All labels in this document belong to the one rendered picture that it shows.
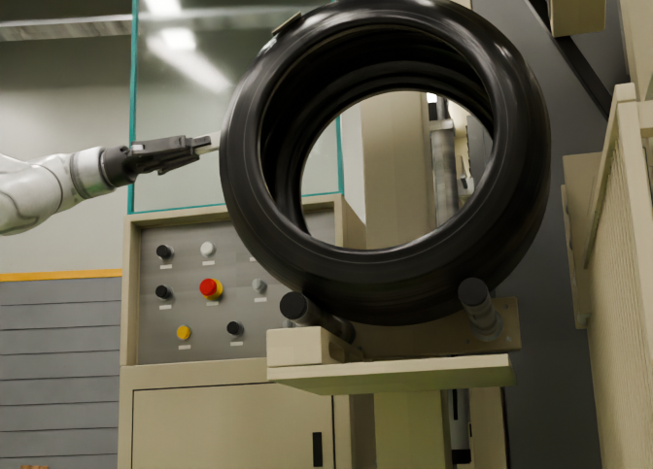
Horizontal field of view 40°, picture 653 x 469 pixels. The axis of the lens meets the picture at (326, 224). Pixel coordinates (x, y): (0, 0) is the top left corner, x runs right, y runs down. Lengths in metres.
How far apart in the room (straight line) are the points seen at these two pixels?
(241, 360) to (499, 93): 0.95
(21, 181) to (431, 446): 0.87
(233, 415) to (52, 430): 9.24
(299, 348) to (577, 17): 0.83
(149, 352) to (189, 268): 0.22
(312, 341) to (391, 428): 0.39
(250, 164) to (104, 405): 9.69
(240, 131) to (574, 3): 0.67
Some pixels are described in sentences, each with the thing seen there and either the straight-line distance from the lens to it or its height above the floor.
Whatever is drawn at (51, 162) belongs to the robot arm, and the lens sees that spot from 1.70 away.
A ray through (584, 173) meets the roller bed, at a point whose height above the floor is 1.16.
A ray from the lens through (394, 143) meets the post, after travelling 1.84.
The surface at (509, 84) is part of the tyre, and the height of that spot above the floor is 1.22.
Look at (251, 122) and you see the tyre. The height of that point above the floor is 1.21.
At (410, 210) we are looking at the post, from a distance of 1.80.
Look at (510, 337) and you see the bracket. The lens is 1.71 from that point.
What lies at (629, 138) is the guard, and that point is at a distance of 0.90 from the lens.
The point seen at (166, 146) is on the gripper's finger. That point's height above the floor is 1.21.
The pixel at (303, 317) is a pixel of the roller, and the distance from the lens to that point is 1.42.
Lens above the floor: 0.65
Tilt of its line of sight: 15 degrees up
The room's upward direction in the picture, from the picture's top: 2 degrees counter-clockwise
